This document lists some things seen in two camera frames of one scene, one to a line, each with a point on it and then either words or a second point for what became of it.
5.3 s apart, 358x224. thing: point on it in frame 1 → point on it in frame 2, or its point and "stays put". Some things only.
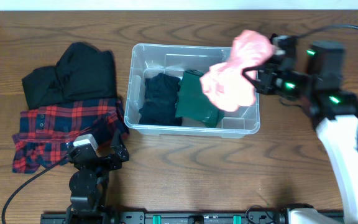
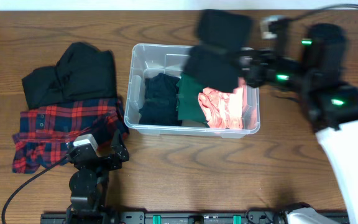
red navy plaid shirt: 46,132 stays put
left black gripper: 105,160 stays put
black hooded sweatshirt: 81,73 stays put
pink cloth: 225,83 → 225,109
